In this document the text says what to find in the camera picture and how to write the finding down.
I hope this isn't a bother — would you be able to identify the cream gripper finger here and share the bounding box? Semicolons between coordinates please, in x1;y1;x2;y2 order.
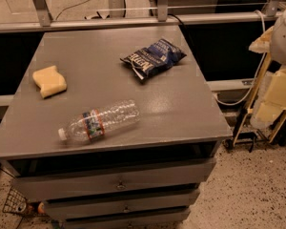
250;68;286;129
249;27;274;53

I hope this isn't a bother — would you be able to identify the clear plastic water bottle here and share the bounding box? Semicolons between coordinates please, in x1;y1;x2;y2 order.
58;100;140;143

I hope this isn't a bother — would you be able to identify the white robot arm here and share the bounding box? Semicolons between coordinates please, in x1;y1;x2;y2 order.
249;10;286;129

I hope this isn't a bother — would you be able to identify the grey metal railing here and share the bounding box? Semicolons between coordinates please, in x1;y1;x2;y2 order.
0;0;286;33

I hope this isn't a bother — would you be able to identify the blue chip bag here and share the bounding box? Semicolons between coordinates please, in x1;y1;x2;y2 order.
121;38;187;81

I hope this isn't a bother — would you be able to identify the grey drawer cabinet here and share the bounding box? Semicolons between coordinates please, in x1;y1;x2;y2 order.
0;26;231;229

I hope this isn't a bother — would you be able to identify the yellow sponge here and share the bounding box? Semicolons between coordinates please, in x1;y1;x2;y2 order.
32;66;67;98

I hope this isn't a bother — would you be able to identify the yellow wooden frame stand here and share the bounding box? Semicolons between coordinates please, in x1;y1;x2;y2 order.
226;53;286;150

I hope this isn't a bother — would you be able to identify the white cable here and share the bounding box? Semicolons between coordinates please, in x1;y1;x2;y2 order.
214;10;267;107

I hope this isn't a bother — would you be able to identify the black cable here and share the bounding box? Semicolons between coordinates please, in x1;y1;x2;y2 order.
167;13;194;50

